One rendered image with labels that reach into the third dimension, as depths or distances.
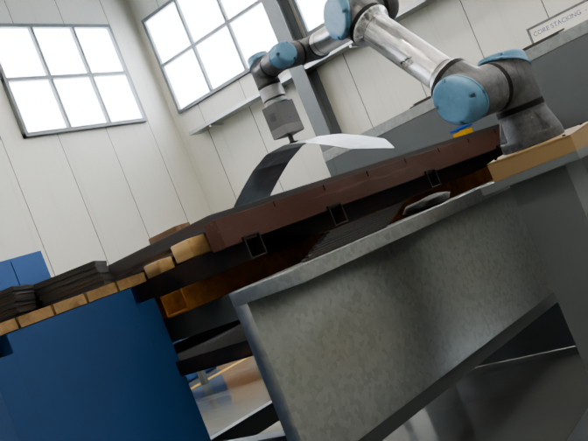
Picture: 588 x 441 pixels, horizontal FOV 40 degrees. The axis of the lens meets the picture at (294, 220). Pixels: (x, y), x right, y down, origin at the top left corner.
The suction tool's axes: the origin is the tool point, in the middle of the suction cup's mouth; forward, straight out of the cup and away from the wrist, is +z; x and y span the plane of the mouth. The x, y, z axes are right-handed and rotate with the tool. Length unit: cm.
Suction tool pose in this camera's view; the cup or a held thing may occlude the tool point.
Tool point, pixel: (295, 149)
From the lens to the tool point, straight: 250.3
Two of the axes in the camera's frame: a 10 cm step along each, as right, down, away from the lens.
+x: 6.7, -3.0, -6.8
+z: 3.8, 9.3, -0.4
